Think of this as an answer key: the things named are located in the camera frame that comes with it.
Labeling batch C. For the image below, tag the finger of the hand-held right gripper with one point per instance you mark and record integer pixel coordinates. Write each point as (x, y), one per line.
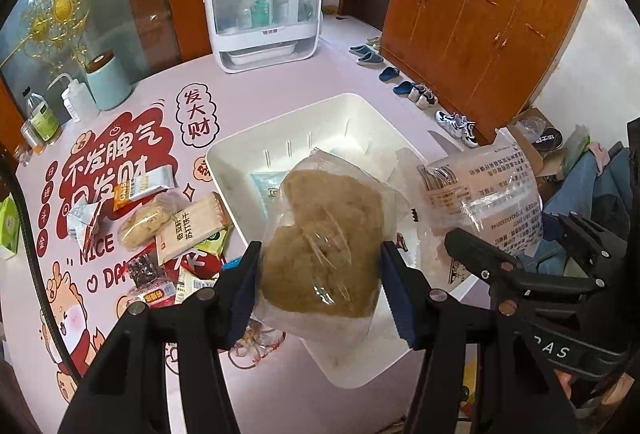
(462, 245)
(590, 240)

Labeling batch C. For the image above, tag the pale green slipper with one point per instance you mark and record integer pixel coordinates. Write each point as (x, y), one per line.
(373, 41)

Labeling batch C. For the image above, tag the clear printed snack packet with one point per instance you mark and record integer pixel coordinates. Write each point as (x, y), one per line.
(480, 194)

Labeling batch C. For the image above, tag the grey slipper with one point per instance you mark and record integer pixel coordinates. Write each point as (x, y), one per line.
(371, 59)
(357, 49)

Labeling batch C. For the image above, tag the cardboard box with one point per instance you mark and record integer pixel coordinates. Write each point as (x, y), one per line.
(550, 166)

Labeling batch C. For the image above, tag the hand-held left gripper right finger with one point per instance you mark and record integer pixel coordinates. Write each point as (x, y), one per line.
(400, 296)

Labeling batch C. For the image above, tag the dark dried fruit packet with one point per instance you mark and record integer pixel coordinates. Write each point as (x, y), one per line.
(145, 271)

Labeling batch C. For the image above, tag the printed pink table mat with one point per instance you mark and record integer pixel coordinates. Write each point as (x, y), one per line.
(165, 78)

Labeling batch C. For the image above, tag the blue slipper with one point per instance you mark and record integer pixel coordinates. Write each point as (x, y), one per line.
(402, 88)
(389, 74)

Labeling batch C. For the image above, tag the brown bread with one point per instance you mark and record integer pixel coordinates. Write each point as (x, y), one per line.
(320, 239)

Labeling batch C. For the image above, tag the grey white sneaker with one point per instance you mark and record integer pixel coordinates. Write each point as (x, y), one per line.
(415, 92)
(427, 99)

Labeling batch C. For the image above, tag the wooden framed glass door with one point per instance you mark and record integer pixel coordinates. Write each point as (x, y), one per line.
(115, 23)

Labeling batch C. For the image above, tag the yellow red label packet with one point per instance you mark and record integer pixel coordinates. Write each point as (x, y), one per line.
(150, 297)

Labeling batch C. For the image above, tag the white black sneaker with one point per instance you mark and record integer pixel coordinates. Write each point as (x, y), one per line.
(447, 122)
(470, 133)

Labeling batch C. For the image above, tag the silver orange bar packet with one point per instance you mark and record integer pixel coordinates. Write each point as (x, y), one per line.
(140, 189)

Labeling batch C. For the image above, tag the beige cracker packet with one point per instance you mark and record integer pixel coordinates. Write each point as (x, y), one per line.
(185, 229)

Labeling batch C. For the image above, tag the green tissue box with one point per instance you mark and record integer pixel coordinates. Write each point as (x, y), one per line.
(7, 224)

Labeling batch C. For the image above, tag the white plastic basket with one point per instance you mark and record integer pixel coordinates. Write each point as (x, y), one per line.
(350, 123)

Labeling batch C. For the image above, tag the small pastry in clear packet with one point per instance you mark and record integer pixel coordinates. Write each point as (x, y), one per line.
(145, 224)

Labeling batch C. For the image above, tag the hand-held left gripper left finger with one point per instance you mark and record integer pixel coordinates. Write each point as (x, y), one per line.
(245, 286)

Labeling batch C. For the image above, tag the small white packet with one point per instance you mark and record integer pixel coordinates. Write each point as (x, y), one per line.
(82, 221)

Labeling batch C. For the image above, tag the white storage organizer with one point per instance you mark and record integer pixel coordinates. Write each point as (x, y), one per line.
(265, 48)

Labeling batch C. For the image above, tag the blue denim clothing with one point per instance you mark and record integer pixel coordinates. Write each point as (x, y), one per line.
(585, 184)

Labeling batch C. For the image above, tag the pale green white packet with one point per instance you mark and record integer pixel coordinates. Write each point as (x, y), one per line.
(192, 286)

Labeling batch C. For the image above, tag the white squeeze bottle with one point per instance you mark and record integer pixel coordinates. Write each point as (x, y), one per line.
(75, 102)

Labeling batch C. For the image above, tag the wooden cabinet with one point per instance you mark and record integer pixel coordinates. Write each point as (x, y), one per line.
(475, 38)

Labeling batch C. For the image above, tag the small glass jar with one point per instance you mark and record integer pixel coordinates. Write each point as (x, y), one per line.
(29, 136)

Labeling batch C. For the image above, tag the clear bottle green label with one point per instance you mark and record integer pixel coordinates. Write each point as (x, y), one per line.
(45, 122)

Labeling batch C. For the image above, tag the light blue packet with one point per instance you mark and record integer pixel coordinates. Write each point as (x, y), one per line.
(267, 186)

